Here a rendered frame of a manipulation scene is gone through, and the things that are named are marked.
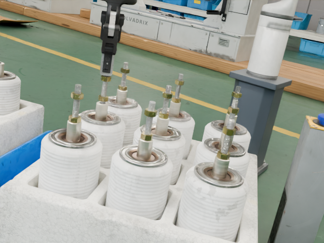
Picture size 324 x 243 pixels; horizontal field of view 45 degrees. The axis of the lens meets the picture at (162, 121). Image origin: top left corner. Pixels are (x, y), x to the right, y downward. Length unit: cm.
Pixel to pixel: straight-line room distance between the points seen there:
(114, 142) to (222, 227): 26
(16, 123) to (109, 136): 28
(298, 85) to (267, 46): 148
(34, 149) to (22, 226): 34
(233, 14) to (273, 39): 177
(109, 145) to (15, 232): 21
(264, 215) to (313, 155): 34
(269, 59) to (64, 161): 73
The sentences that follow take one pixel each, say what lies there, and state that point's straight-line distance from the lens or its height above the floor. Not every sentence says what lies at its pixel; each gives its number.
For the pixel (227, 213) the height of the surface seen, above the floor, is 22.
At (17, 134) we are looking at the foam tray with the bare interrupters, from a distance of 94.
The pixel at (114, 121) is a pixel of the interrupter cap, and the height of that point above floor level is 25.
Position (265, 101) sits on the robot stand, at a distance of 116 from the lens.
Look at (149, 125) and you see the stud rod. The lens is 59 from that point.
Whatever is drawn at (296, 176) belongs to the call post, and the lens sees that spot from 77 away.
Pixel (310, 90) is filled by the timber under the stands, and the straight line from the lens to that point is 260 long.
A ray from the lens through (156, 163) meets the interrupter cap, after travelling 59.
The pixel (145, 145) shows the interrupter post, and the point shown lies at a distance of 59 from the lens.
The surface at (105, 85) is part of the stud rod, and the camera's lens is 72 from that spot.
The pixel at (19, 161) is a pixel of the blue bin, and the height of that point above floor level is 9.
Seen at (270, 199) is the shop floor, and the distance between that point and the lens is 114.
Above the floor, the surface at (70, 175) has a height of 21.
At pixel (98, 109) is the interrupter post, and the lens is 73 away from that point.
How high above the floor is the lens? 50
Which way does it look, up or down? 19 degrees down
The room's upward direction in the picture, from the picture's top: 10 degrees clockwise
